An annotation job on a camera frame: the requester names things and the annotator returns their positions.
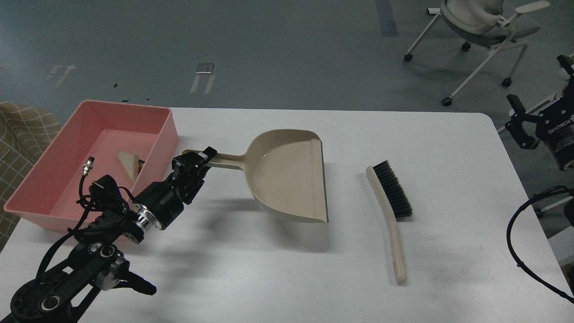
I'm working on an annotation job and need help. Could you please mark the beige hand brush black bristles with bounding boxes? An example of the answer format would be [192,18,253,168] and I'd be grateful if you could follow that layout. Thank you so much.
[365,160,413,285]

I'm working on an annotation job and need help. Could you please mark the beige plastic dustpan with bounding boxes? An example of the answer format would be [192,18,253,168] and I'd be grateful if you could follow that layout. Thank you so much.
[208,129,329,223]

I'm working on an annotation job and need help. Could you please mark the pink plastic bin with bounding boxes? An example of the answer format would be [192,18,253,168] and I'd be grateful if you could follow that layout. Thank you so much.
[4,100,179,238]

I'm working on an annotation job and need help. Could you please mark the white office chair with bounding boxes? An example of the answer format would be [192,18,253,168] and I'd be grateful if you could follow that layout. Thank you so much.
[403,0,551,107]

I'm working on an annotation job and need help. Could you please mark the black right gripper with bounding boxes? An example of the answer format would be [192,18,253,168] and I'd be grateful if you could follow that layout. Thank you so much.
[505,55,574,171]

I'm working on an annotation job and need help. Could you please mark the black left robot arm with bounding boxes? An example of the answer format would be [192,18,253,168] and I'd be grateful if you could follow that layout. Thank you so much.
[2,147,217,323]

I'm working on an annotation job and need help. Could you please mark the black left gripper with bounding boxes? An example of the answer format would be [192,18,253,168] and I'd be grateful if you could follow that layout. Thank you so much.
[135,146,217,230]

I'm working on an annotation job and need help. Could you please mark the yellow sponge piece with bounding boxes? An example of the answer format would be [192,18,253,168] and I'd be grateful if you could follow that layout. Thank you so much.
[137,160,145,174]

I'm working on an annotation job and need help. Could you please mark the beige checkered cloth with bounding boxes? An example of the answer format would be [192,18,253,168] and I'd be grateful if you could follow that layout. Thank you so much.
[0,100,60,249]

